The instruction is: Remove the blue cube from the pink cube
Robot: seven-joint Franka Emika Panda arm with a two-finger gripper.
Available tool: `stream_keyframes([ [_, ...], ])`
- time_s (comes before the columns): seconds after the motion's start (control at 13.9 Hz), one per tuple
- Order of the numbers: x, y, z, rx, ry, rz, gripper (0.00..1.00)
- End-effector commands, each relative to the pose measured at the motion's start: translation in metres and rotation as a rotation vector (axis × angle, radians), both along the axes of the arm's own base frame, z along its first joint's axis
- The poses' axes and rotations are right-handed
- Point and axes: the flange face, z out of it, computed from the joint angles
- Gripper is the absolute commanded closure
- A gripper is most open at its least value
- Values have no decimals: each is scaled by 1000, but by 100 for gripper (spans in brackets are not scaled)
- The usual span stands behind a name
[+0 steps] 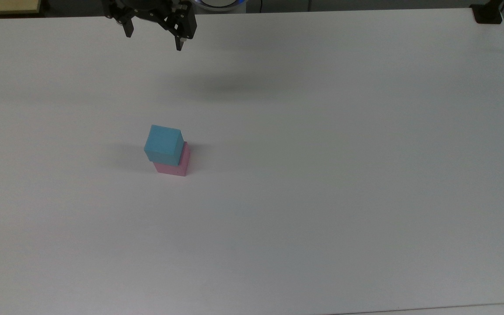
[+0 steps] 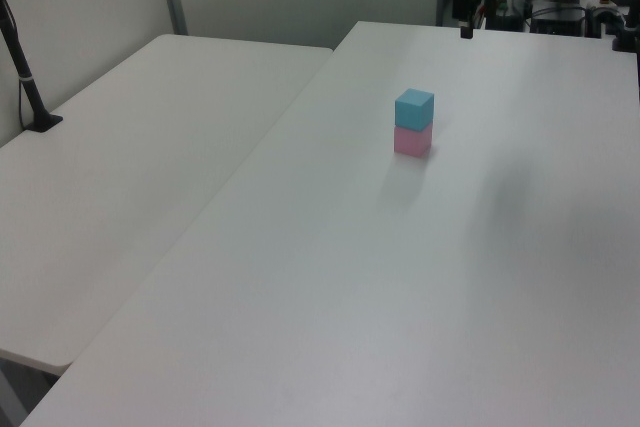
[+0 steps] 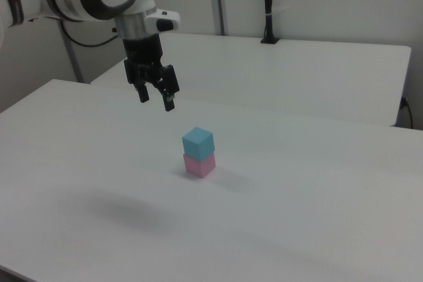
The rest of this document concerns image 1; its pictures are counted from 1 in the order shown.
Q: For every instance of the blue cube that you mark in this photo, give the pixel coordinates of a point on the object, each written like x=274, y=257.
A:
x=162, y=144

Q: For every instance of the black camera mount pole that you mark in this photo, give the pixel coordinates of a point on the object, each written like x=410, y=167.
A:
x=487, y=14

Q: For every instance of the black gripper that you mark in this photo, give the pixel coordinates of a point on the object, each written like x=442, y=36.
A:
x=155, y=11

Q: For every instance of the pink cube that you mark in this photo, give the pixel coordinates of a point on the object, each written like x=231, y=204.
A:
x=184, y=165

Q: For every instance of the yellow board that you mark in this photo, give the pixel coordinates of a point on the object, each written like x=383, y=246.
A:
x=2, y=6

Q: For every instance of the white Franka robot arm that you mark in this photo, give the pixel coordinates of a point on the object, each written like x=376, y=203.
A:
x=219, y=3

